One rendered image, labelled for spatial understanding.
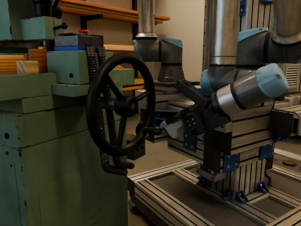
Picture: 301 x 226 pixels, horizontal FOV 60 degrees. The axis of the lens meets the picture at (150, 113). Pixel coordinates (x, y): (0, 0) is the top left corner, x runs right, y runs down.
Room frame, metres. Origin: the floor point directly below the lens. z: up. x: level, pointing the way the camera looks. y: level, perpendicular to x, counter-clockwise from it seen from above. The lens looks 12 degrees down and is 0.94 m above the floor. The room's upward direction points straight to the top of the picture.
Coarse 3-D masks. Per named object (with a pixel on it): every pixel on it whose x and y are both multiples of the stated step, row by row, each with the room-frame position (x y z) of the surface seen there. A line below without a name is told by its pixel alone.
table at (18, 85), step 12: (0, 72) 0.77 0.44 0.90; (12, 72) 0.77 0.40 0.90; (120, 72) 0.98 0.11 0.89; (132, 72) 1.04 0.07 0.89; (0, 84) 0.61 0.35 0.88; (12, 84) 0.64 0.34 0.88; (24, 84) 0.66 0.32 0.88; (36, 84) 0.69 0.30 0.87; (48, 84) 0.72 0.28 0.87; (60, 84) 0.72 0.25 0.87; (120, 84) 0.98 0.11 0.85; (0, 96) 0.61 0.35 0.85; (12, 96) 0.63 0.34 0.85; (24, 96) 0.66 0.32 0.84; (36, 96) 0.69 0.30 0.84; (72, 96) 0.68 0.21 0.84
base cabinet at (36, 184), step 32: (0, 160) 0.69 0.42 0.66; (32, 160) 0.66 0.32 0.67; (64, 160) 0.75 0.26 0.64; (96, 160) 0.86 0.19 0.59; (0, 192) 0.70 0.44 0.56; (32, 192) 0.65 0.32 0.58; (64, 192) 0.74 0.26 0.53; (96, 192) 0.85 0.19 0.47; (0, 224) 0.71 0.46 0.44; (32, 224) 0.65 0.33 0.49; (64, 224) 0.73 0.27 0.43; (96, 224) 0.84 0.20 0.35
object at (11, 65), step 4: (0, 60) 0.77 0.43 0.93; (4, 60) 0.78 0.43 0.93; (8, 60) 0.79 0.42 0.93; (12, 60) 0.80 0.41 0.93; (16, 60) 0.81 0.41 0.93; (20, 60) 0.82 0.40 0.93; (0, 64) 0.77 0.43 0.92; (4, 64) 0.78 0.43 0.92; (8, 64) 0.79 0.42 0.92; (12, 64) 0.80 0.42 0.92; (16, 64) 0.81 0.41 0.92; (0, 68) 0.77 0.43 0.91; (4, 68) 0.78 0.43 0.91; (8, 68) 0.79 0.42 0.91; (12, 68) 0.80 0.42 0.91; (16, 68) 0.81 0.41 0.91
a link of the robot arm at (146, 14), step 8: (144, 0) 1.40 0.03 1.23; (152, 0) 1.41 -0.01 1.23; (144, 8) 1.40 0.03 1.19; (152, 8) 1.41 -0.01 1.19; (144, 16) 1.40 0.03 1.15; (152, 16) 1.42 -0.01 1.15; (144, 24) 1.41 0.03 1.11; (152, 24) 1.42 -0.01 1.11; (144, 32) 1.41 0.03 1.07; (152, 32) 1.42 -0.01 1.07; (136, 40) 1.43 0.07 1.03; (144, 40) 1.40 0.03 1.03; (152, 40) 1.40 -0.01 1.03; (136, 48) 1.40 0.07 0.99; (144, 48) 1.40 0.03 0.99; (152, 48) 1.40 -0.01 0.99; (144, 56) 1.41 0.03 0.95; (152, 56) 1.41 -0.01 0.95
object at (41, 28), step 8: (24, 24) 0.91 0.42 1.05; (32, 24) 0.89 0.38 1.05; (40, 24) 0.86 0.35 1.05; (48, 24) 0.87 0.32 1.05; (56, 24) 0.89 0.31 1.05; (24, 32) 0.92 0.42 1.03; (32, 32) 0.89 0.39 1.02; (40, 32) 0.87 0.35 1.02; (48, 32) 0.86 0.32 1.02; (56, 32) 0.89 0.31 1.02; (24, 40) 0.92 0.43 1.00; (32, 40) 0.92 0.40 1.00; (40, 40) 0.92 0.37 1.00
